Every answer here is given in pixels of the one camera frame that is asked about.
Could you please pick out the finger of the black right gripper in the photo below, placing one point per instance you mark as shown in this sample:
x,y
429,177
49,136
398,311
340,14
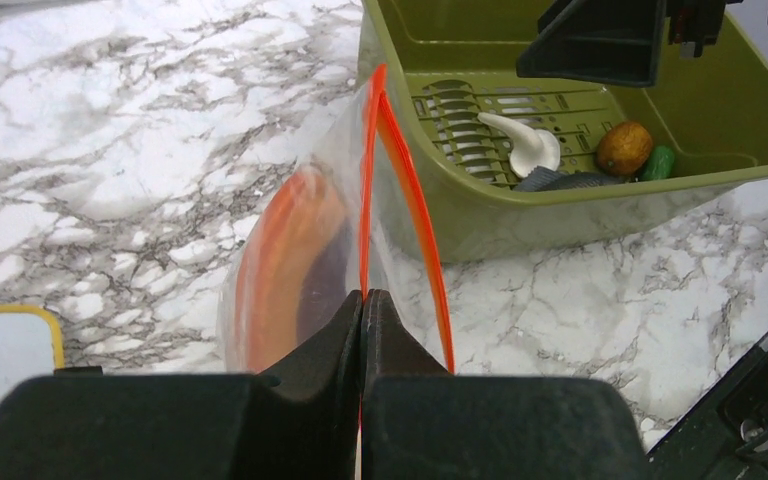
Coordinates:
x,y
612,42

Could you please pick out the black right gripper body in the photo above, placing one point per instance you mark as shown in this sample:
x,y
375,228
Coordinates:
x,y
695,24

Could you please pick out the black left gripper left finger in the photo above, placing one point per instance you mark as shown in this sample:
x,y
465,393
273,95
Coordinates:
x,y
296,420

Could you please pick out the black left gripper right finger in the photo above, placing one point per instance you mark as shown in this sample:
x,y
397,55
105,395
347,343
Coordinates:
x,y
421,422

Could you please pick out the purple toy sweet potato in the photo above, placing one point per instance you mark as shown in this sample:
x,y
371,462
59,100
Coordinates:
x,y
324,287

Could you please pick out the grey toy fish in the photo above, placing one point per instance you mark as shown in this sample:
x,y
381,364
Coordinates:
x,y
542,179

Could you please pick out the orange toy pumpkin slice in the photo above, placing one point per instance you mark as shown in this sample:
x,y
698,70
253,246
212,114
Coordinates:
x,y
302,217

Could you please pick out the clear zip top bag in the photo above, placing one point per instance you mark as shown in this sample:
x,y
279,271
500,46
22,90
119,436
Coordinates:
x,y
352,216

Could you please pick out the green toy vegetable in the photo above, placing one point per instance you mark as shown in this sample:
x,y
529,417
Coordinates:
x,y
659,165

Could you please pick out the olive green plastic bin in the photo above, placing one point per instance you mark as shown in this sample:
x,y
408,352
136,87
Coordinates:
x,y
448,61

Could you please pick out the black base frame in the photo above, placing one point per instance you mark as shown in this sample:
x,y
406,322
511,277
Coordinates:
x,y
725,434

